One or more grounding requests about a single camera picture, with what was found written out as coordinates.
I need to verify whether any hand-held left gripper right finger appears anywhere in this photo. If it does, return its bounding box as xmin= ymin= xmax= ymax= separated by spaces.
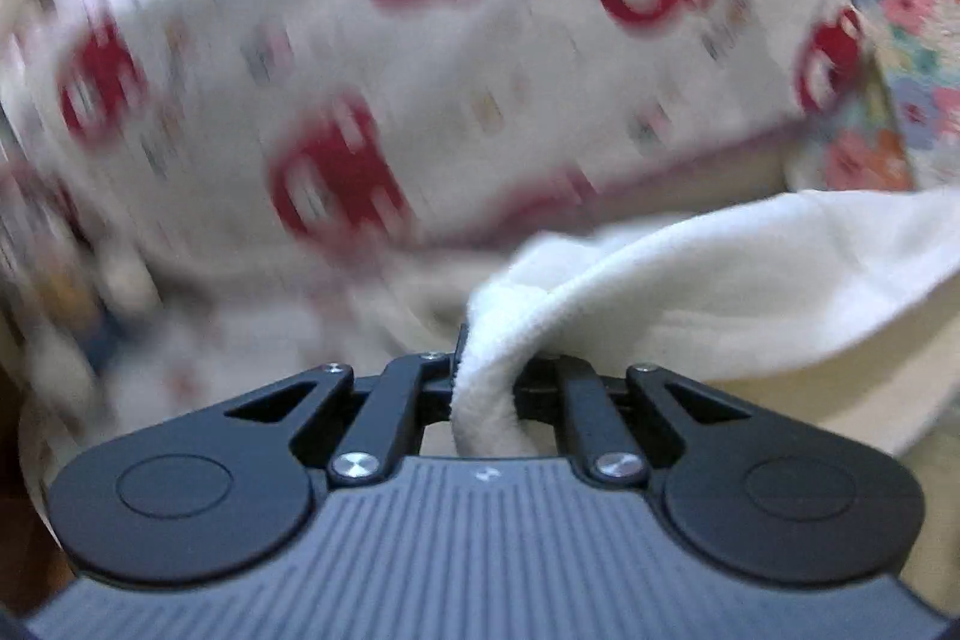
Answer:
xmin=513 ymin=355 xmax=754 ymax=489

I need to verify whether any floral quilt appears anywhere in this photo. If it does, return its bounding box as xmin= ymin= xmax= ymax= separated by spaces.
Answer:
xmin=746 ymin=0 xmax=960 ymax=195

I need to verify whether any red bear print blanket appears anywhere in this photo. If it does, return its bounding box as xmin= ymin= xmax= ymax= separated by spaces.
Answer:
xmin=0 ymin=0 xmax=872 ymax=438

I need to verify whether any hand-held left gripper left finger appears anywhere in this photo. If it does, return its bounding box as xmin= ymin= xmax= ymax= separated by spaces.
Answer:
xmin=223 ymin=323 xmax=470 ymax=488

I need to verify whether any tan bed board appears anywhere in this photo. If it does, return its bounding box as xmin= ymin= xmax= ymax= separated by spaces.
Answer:
xmin=592 ymin=136 xmax=797 ymax=223

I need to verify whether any white fleece sweater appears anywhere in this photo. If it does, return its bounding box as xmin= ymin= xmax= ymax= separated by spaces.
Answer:
xmin=450 ymin=186 xmax=960 ymax=461

